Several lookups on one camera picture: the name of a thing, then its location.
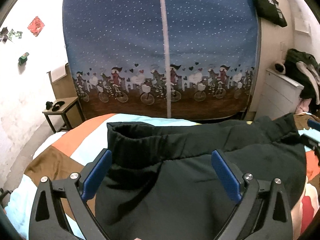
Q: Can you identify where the black item on table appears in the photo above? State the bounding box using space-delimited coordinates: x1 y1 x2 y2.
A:
46 101 65 112

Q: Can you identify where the pile of clothes on cabinet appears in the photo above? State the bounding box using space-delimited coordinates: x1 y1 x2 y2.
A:
274 48 319 114

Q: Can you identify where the small wooden side table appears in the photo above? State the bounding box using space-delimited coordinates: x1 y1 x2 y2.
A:
42 96 85 133

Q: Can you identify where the blue printed fabric wardrobe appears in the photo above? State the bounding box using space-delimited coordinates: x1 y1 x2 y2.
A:
62 0 259 120

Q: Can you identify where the black tote bag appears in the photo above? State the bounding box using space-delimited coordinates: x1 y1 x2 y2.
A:
253 0 287 28

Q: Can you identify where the white cabinet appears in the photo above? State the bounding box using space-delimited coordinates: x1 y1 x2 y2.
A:
255 69 304 119

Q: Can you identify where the colour-block bed sheet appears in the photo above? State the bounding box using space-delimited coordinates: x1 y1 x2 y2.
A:
5 114 194 239

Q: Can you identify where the green wall hook ornament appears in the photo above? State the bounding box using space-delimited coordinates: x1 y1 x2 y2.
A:
18 53 29 66

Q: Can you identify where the cardboard box behind table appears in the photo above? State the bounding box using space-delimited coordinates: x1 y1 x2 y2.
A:
47 63 77 99

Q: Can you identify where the red paper wall decoration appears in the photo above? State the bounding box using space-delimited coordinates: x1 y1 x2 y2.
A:
28 16 45 37

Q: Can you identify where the black padded jacket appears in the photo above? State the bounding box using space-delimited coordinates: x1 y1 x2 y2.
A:
95 114 306 239

